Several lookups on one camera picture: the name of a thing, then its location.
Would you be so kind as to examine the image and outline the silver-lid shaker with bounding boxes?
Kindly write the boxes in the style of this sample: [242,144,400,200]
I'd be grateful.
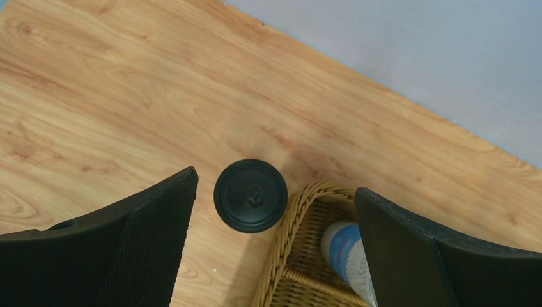
[320,221,378,306]

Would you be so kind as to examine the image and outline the wicker divided tray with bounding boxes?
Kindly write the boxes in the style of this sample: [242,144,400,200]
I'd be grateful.
[249,181,367,306]

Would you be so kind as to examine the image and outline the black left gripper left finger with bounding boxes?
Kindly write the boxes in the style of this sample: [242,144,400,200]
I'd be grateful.
[1,167,198,306]

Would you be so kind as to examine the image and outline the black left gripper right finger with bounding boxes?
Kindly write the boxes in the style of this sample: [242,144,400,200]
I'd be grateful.
[354,187,541,306]

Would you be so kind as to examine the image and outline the black-lid spice jar rear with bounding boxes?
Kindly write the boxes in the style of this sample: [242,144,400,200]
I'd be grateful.
[213,159,288,233]

